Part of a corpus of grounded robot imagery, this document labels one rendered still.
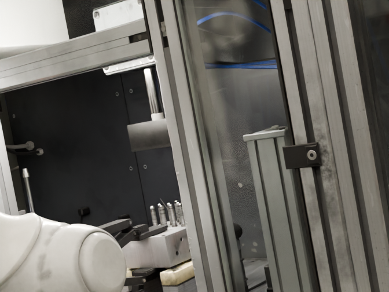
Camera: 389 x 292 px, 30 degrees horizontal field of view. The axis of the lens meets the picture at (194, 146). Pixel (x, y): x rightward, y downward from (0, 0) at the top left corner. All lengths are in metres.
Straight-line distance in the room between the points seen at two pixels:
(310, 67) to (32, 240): 0.34
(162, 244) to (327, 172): 0.39
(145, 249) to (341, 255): 0.41
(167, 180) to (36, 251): 0.76
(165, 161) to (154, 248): 0.39
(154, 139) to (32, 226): 0.43
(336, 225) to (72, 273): 0.29
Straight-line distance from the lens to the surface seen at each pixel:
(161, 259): 1.12
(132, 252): 1.16
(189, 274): 1.12
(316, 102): 0.80
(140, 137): 1.18
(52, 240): 0.76
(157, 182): 1.50
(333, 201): 0.81
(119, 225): 1.09
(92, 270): 0.74
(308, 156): 0.80
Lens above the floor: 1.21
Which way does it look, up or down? 3 degrees down
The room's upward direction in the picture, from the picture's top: 10 degrees counter-clockwise
